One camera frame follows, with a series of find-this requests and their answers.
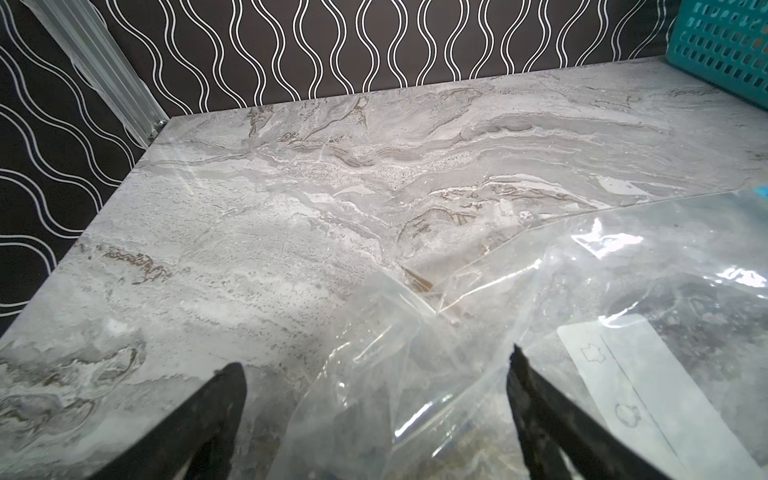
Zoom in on aluminium frame post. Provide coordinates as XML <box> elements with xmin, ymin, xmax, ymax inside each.
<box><xmin>25</xmin><ymin>0</ymin><xmax>169</xmax><ymax>148</ymax></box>

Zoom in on teal plastic basket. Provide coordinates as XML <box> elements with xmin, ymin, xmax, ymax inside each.
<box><xmin>666</xmin><ymin>0</ymin><xmax>767</xmax><ymax>109</ymax></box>

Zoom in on clear zip top bag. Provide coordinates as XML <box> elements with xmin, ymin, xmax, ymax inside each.
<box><xmin>269</xmin><ymin>188</ymin><xmax>767</xmax><ymax>479</ymax></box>

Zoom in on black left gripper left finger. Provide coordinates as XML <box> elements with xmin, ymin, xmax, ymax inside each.
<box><xmin>91</xmin><ymin>362</ymin><xmax>247</xmax><ymax>479</ymax></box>

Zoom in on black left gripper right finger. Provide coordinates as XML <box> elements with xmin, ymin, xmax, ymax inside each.
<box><xmin>506</xmin><ymin>345</ymin><xmax>668</xmax><ymax>479</ymax></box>

